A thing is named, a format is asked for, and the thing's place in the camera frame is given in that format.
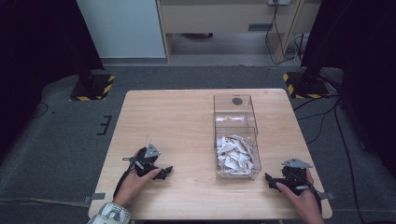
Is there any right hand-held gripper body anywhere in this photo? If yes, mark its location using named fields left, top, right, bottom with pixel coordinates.
left=281, top=157, right=314, bottom=196

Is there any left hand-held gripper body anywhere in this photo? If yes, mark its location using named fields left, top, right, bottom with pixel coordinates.
left=128, top=143, right=162, bottom=178

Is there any person's left hand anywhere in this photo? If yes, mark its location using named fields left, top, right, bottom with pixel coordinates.
left=112, top=167, right=163, bottom=208

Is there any person's right hand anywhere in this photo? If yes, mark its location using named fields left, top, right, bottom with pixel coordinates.
left=275, top=169, right=327, bottom=224

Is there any grey tape strip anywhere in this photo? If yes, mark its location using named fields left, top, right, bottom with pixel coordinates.
left=82, top=192, right=107, bottom=205
left=317, top=191, right=337, bottom=201

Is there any pile of white paper scraps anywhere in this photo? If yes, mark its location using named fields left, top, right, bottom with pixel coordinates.
left=216, top=133, right=257, bottom=178

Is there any black tape floor mark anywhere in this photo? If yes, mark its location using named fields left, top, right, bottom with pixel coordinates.
left=96, top=114, right=113, bottom=136

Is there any clear plastic drawer box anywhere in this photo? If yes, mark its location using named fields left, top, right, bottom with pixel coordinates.
left=213, top=93, right=262, bottom=181

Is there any black stand base striped edge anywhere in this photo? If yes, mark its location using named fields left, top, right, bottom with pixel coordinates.
left=69, top=73, right=117, bottom=103
left=281, top=71, right=331, bottom=101

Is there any dark curtain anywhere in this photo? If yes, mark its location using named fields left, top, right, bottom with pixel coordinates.
left=0, top=0, right=105, bottom=162
left=300, top=0, right=396, bottom=180

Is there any white panel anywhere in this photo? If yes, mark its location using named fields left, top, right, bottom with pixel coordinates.
left=76, top=0, right=166, bottom=60

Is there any beige wooden cabinet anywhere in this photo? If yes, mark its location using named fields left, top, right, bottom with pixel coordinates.
left=155, top=0, right=323, bottom=64

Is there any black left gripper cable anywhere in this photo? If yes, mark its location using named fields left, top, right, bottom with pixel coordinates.
left=113, top=148, right=148, bottom=200

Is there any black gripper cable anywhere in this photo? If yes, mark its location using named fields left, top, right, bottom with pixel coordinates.
left=290, top=172, right=323, bottom=214
left=113, top=148, right=148, bottom=200

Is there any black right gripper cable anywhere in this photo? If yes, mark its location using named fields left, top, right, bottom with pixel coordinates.
left=290, top=172, right=323, bottom=214

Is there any thin black floor cable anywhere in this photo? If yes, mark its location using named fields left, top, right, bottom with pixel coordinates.
left=30, top=102, right=50, bottom=119

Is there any black power cable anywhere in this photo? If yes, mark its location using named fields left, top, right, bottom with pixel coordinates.
left=264, top=2, right=304, bottom=66

